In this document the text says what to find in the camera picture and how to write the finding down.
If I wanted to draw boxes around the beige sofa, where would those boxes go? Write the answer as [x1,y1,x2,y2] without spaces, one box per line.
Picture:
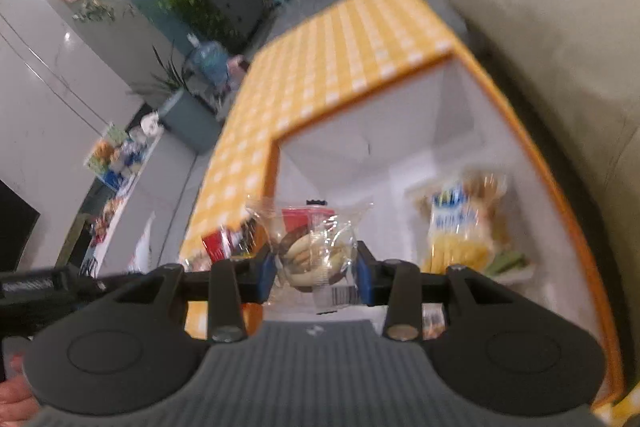
[430,0,640,403]

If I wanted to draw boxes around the white low cabinet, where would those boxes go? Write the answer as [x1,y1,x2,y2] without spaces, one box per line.
[65,132,167,279]

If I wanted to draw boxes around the grey drawer cabinet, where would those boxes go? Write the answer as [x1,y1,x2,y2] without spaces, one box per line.
[200,0,267,44]

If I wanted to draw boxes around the pink heater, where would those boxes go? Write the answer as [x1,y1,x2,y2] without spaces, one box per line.
[226,55,250,81]

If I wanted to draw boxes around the red snack packet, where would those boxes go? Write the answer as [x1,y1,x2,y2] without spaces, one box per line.
[201,227,252,264]

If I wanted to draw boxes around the clear nut date packet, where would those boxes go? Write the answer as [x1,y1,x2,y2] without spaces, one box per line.
[246,199,375,309]

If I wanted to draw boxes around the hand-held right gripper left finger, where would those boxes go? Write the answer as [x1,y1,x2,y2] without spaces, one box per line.
[95,252,277,344]

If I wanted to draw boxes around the yellow checked tablecloth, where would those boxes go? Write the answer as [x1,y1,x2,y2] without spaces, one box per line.
[177,0,453,343]

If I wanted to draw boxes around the grey trash bin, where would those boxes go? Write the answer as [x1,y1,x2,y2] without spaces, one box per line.
[159,89,223,154]

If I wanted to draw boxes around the blue water jug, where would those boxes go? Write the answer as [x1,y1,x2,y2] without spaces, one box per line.
[185,34,231,86]

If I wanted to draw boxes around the person's left hand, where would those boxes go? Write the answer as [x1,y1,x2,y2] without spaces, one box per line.
[0,354,40,420]

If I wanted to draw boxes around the orange cardboard box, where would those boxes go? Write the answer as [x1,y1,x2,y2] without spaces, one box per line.
[265,49,626,408]

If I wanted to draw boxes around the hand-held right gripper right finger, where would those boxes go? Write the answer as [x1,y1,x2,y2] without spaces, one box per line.
[354,241,543,342]

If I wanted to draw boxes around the white blue fries packet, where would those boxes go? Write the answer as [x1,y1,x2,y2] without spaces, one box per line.
[415,177,531,279]

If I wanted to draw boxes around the long leaf potted plant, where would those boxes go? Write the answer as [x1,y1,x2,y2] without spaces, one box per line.
[127,42,192,104]

